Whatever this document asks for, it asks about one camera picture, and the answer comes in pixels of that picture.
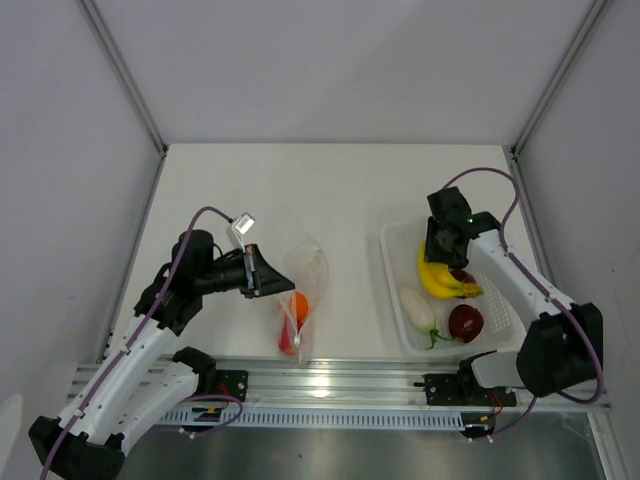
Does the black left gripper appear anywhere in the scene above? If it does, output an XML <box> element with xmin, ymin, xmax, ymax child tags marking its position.
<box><xmin>196</xmin><ymin>243</ymin><xmax>294</xmax><ymax>298</ymax></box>

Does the clear zip top bag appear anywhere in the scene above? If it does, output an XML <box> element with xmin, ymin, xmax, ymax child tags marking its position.
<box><xmin>277</xmin><ymin>235</ymin><xmax>329</xmax><ymax>365</ymax></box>

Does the orange toy orange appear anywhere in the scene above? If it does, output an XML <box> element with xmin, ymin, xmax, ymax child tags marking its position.
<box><xmin>288</xmin><ymin>292</ymin><xmax>310</xmax><ymax>324</ymax></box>

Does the yellow toy banana bunch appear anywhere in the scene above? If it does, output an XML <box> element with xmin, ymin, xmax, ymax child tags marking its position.
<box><xmin>417</xmin><ymin>242</ymin><xmax>484</xmax><ymax>300</ymax></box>

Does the red toy tomato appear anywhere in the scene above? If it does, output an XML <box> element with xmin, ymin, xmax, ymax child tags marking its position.
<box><xmin>278</xmin><ymin>322</ymin><xmax>301</xmax><ymax>357</ymax></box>

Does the white toy radish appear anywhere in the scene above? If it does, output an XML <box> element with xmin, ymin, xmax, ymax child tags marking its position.
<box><xmin>399</xmin><ymin>286</ymin><xmax>452</xmax><ymax>350</ymax></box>

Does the dark red toy apple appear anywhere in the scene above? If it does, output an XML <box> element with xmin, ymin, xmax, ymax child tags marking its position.
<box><xmin>448</xmin><ymin>304</ymin><xmax>484</xmax><ymax>343</ymax></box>

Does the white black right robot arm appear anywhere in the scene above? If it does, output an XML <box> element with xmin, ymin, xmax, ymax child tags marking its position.
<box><xmin>424</xmin><ymin>187</ymin><xmax>604</xmax><ymax>404</ymax></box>

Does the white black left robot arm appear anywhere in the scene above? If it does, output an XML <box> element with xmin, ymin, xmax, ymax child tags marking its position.
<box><xmin>28</xmin><ymin>230</ymin><xmax>295</xmax><ymax>479</ymax></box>

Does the white perforated plastic basket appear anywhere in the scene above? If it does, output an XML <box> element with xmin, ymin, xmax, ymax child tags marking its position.
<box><xmin>379</xmin><ymin>219</ymin><xmax>526</xmax><ymax>359</ymax></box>

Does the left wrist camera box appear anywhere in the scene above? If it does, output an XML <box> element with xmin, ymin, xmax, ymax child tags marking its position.
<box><xmin>226</xmin><ymin>212</ymin><xmax>255</xmax><ymax>251</ymax></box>

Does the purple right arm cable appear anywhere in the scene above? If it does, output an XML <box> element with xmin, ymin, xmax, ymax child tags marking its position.
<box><xmin>442</xmin><ymin>167</ymin><xmax>606</xmax><ymax>441</ymax></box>

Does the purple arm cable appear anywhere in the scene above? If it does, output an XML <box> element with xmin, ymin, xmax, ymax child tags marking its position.
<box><xmin>39</xmin><ymin>205</ymin><xmax>236</xmax><ymax>480</ymax></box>
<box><xmin>442</xmin><ymin>167</ymin><xmax>606</xmax><ymax>441</ymax></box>

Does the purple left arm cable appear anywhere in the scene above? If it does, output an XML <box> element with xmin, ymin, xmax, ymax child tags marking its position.
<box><xmin>39</xmin><ymin>205</ymin><xmax>236</xmax><ymax>480</ymax></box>

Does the silver aluminium front rail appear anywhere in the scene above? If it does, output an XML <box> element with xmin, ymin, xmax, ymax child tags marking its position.
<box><xmin>66</xmin><ymin>357</ymin><xmax>612</xmax><ymax>413</ymax></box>

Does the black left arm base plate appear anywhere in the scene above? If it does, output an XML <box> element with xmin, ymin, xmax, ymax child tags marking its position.
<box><xmin>213</xmin><ymin>370</ymin><xmax>249</xmax><ymax>402</ymax></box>

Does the white slotted cable duct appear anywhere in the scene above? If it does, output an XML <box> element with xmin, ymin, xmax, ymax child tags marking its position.
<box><xmin>158</xmin><ymin>407</ymin><xmax>465</xmax><ymax>431</ymax></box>

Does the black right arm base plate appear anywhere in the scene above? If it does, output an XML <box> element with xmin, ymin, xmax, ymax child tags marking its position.
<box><xmin>413</xmin><ymin>373</ymin><xmax>517</xmax><ymax>407</ymax></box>

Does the right aluminium frame post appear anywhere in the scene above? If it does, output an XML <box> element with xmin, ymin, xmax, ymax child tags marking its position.
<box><xmin>510</xmin><ymin>0</ymin><xmax>613</xmax><ymax>161</ymax></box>

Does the aluminium frame post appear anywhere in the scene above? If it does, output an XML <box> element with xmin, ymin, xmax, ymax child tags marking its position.
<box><xmin>510</xmin><ymin>0</ymin><xmax>613</xmax><ymax>161</ymax></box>
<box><xmin>76</xmin><ymin>0</ymin><xmax>168</xmax><ymax>158</ymax></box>

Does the left aluminium frame post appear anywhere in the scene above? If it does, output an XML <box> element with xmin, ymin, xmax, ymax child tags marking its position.
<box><xmin>76</xmin><ymin>0</ymin><xmax>168</xmax><ymax>158</ymax></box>

